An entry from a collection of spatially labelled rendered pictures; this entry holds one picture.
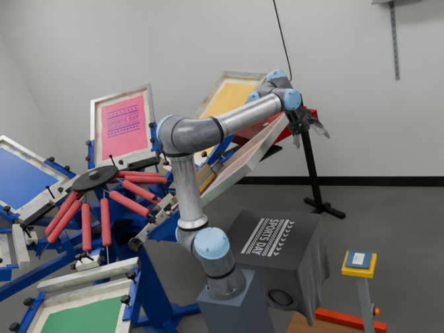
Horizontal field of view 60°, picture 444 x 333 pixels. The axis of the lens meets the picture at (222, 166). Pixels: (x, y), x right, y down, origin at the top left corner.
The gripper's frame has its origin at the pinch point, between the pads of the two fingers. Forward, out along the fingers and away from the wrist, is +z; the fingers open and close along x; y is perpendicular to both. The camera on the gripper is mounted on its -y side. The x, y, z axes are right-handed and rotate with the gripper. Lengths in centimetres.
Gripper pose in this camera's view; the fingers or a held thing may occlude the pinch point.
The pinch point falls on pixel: (314, 143)
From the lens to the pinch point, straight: 168.6
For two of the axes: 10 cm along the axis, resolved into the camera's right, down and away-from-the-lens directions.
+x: 7.4, -2.7, -6.2
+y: -4.4, 5.0, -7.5
